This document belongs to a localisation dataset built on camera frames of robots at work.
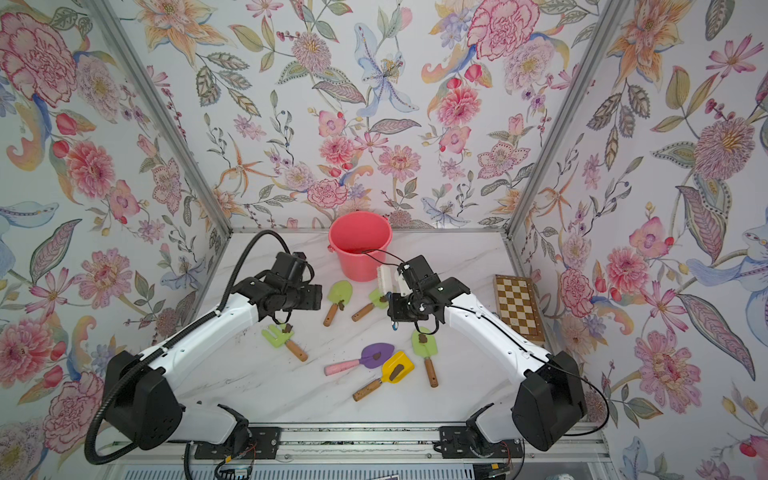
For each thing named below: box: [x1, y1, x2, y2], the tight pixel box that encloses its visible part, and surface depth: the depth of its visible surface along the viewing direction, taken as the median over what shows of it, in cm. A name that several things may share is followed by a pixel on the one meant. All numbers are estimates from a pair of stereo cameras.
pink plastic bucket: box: [327, 210, 393, 283], surface depth 101 cm
